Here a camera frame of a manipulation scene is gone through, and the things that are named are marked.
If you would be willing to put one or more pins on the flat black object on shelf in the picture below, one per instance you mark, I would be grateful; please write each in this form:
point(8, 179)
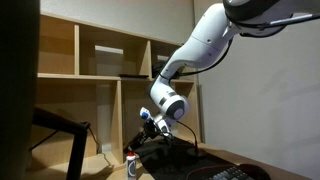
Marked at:
point(133, 76)

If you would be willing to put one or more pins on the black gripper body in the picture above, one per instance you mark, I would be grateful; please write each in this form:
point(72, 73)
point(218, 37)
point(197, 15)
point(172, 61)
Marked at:
point(151, 131)

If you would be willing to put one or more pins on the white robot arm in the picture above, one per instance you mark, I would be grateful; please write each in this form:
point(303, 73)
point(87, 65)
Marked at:
point(207, 46)

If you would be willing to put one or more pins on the white bottle red cap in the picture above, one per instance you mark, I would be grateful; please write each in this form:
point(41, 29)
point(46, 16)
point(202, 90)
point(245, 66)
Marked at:
point(131, 166)

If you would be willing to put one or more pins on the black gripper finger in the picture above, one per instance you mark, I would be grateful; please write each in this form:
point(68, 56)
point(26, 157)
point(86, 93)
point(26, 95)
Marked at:
point(135, 143)

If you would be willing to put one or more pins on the black gooseneck microphone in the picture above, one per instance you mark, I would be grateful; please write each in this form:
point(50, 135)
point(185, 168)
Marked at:
point(195, 151)

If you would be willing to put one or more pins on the black case on shelf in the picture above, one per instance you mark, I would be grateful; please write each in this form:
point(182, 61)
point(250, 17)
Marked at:
point(156, 68)

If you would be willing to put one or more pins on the wooden shelf unit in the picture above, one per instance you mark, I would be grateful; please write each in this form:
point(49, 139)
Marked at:
point(79, 64)

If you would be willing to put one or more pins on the black monitor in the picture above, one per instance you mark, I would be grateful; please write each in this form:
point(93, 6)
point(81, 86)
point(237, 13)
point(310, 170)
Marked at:
point(19, 42)

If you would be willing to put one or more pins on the black desk mat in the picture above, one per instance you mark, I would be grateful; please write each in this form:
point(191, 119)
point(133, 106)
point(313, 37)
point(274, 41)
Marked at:
point(165, 162)

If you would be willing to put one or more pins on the grey mechanical keyboard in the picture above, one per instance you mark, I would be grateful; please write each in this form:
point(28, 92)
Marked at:
point(232, 173)

